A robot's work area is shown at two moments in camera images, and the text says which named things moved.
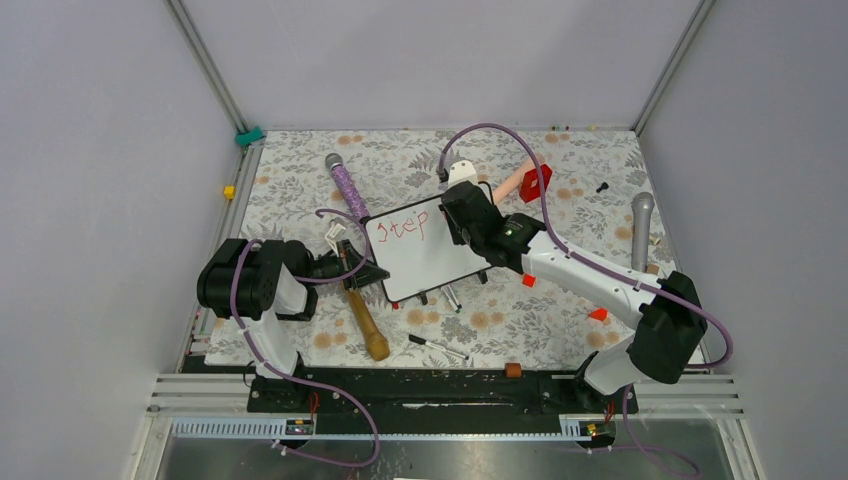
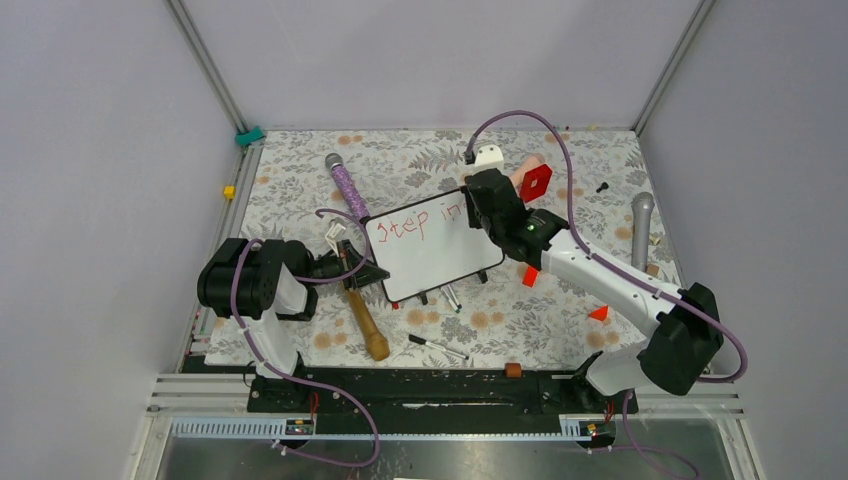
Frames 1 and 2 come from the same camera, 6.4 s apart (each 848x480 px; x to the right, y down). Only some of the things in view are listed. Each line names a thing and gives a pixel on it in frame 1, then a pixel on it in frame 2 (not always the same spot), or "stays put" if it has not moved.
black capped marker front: x=417 y=339 stays put
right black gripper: x=457 y=237 → x=469 y=197
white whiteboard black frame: x=416 y=245 stays put
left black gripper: x=366 y=273 stays put
